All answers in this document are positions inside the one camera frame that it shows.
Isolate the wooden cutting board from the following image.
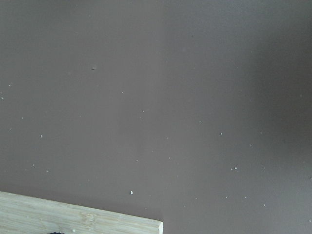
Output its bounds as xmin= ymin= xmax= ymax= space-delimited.
xmin=0 ymin=192 xmax=163 ymax=234

